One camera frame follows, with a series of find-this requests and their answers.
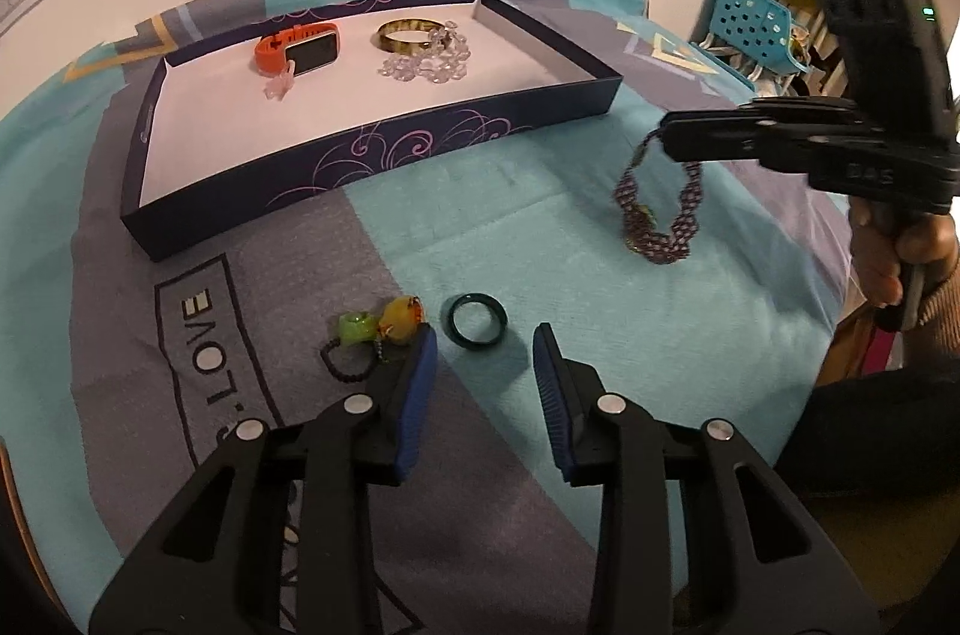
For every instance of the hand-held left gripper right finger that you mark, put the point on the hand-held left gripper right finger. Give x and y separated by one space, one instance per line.
553 395

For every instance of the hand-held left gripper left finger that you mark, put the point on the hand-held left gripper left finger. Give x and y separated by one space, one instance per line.
416 395

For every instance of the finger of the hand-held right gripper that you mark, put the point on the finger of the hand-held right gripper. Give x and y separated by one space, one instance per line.
810 106
712 136

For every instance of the yellow duck charm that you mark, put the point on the yellow duck charm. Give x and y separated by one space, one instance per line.
399 318

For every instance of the navy jewelry box tray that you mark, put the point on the navy jewelry box tray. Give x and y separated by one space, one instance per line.
337 117

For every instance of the person's right forearm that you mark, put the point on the person's right forearm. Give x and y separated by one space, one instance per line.
937 312

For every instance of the person's right hand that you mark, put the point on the person's right hand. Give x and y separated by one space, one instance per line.
881 252

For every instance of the blue plastic basket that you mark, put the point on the blue plastic basket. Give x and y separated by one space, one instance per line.
750 20

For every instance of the teal grey printed blanket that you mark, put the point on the teal grey printed blanket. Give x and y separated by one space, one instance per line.
525 275

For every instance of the dark cloth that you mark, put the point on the dark cloth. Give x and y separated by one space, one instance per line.
870 432

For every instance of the tortoiseshell bangle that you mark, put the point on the tortoiseshell bangle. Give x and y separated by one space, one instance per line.
401 35

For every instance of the orange smart watch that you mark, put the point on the orange smart watch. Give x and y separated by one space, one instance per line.
300 50

